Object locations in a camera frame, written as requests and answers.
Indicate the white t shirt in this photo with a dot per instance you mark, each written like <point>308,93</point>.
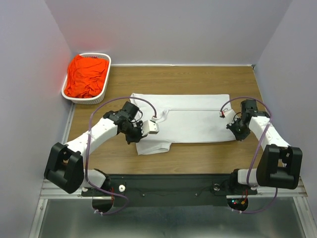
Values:
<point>182,119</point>

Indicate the white plastic laundry basket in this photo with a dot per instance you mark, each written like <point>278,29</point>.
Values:
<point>96,99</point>

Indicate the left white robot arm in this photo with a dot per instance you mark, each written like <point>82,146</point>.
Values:
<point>65,166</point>

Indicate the orange t shirt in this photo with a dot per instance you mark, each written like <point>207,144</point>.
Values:
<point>86,77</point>

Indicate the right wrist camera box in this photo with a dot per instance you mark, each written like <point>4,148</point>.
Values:
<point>227,117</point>

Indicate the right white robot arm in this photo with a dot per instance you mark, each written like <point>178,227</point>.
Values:
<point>280,163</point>

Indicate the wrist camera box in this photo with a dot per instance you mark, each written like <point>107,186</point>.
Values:
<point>149,127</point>
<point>227,117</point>

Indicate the aluminium frame rail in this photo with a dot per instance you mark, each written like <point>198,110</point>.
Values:
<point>50,191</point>

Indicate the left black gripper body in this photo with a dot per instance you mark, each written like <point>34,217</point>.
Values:
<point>133,133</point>

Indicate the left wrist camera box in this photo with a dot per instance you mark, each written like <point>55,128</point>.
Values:
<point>149,127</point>

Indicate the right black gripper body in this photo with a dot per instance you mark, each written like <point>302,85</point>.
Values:
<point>240,130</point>

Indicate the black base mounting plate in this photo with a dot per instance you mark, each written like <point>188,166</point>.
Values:
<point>119,191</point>

